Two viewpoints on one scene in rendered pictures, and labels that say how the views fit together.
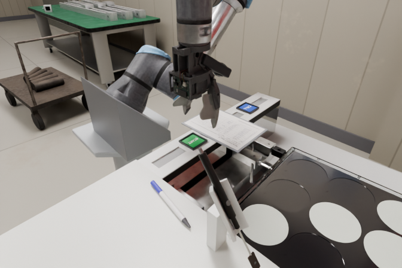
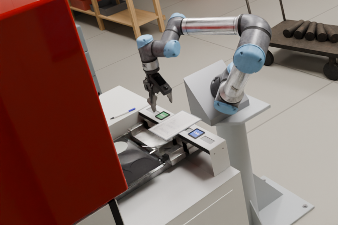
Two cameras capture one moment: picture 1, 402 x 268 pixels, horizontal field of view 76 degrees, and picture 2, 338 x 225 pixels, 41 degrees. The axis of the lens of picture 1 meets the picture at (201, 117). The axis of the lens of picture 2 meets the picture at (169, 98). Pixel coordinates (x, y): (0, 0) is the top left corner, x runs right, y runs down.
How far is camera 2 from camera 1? 2.22 m
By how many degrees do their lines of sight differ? 89
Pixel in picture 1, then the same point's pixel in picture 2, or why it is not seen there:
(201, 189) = (146, 133)
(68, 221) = (124, 97)
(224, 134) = (165, 124)
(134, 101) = (213, 89)
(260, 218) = (119, 146)
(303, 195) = (125, 161)
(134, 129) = (191, 100)
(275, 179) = (140, 153)
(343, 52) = not seen: outside the picture
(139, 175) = (141, 105)
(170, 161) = (149, 111)
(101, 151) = not seen: hidden behind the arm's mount
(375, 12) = not seen: outside the picture
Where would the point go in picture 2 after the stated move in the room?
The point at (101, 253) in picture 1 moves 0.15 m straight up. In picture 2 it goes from (110, 106) to (102, 81)
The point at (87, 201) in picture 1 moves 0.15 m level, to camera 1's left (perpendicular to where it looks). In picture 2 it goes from (132, 98) to (138, 85)
